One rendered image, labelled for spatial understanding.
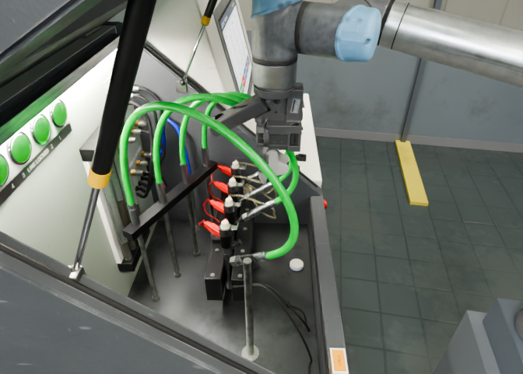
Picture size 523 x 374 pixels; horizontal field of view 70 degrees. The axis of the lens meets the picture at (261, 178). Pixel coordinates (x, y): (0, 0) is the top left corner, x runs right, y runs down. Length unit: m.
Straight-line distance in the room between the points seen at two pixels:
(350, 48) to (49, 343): 0.56
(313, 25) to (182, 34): 0.51
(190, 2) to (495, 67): 0.66
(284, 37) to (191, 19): 0.45
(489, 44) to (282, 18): 0.31
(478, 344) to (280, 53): 0.86
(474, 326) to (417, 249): 1.36
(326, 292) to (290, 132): 0.42
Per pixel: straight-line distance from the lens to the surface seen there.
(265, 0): 0.59
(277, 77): 0.62
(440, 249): 2.55
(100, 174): 0.38
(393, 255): 2.40
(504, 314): 1.09
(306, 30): 0.57
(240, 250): 0.95
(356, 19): 0.56
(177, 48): 1.03
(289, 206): 0.59
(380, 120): 3.42
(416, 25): 0.67
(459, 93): 3.44
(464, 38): 0.68
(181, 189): 0.96
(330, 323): 0.87
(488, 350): 1.14
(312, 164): 1.26
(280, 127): 0.65
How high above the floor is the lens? 1.67
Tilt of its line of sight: 36 degrees down
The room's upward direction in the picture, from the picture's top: straight up
